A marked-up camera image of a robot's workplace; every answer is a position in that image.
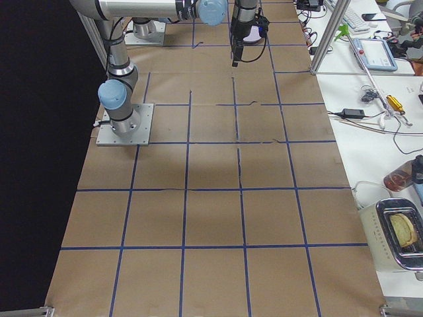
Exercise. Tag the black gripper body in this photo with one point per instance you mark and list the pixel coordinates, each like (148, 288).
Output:
(238, 31)

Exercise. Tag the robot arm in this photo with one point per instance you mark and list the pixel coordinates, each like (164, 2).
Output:
(115, 94)
(211, 13)

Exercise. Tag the long grabber stick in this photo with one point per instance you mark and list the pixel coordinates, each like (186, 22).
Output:
(389, 110)

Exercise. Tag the white keyboard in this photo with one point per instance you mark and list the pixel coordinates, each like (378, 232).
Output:
(356, 25)

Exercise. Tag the black power adapter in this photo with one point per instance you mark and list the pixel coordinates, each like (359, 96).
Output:
(352, 113)

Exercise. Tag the blue teach pendant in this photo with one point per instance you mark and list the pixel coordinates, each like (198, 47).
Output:
(375, 54)

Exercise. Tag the yellow utility tool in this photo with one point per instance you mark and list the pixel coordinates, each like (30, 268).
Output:
(395, 104)

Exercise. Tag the amber glass bottle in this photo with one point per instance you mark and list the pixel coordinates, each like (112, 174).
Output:
(407, 174)

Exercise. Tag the white toaster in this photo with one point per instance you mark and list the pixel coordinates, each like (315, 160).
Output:
(387, 254)

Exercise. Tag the toast slice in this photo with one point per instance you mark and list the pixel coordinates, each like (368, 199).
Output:
(404, 230)

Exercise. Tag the aluminium frame post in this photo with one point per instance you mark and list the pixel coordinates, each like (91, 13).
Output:
(326, 39)

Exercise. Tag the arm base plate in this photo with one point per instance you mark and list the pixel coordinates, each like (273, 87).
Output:
(149, 34)
(134, 131)

